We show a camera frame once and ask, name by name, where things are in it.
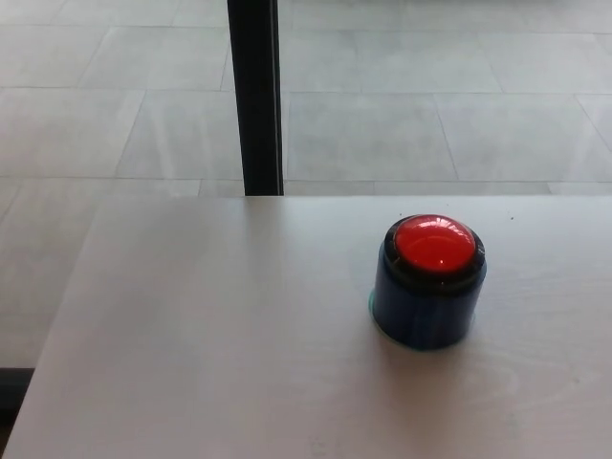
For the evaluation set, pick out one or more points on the red button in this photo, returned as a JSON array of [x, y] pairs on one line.
[[428, 287]]

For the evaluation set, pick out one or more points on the black vertical post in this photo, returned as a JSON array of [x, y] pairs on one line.
[[255, 95]]

